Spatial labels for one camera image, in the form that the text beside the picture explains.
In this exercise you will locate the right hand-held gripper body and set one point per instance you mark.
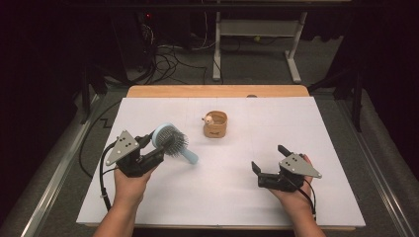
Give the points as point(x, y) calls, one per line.
point(296, 166)

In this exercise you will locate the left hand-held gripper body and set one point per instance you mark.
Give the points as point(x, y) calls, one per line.
point(123, 148)

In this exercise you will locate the light blue hairbrush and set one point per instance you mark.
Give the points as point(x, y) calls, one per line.
point(169, 140)

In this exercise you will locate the person's right hand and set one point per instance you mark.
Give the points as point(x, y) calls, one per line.
point(294, 200)

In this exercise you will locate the white board table cover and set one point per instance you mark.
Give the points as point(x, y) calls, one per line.
point(214, 191)

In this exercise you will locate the round wooden cup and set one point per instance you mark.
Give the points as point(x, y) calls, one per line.
point(215, 129)

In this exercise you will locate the wooden table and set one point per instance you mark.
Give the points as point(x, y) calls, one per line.
point(184, 91)

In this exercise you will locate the small animal figurine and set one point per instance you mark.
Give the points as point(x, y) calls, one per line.
point(208, 119)

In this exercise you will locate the black stand leg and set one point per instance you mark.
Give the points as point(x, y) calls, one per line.
point(357, 98)
point(87, 92)

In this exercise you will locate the black computer tower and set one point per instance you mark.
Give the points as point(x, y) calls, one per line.
point(131, 42)

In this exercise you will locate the aluminium floor rail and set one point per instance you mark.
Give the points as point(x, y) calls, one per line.
point(378, 171)
point(56, 171)

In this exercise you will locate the white metal desk frame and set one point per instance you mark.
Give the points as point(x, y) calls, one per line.
point(260, 28)

